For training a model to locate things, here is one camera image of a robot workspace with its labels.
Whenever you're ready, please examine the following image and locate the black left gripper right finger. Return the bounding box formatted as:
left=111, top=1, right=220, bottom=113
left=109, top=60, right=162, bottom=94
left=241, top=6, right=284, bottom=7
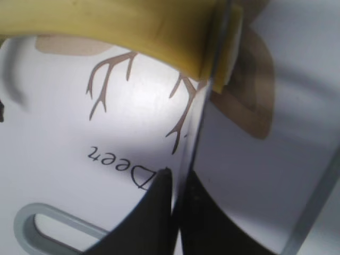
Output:
left=180, top=171, right=266, bottom=254

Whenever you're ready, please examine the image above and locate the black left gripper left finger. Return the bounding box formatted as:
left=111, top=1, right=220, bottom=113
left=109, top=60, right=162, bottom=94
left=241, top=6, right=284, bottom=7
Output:
left=84, top=168, right=172, bottom=254

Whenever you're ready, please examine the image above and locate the white handled knife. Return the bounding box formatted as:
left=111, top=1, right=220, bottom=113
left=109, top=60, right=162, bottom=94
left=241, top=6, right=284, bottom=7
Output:
left=171, top=0, right=340, bottom=255

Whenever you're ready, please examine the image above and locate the yellow banana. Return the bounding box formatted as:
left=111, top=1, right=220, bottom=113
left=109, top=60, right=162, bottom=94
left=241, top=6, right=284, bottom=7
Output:
left=0, top=0, right=218, bottom=81

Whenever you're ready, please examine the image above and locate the white deer cutting board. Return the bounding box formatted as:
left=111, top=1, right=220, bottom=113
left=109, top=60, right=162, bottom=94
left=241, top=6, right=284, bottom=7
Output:
left=0, top=0, right=340, bottom=255

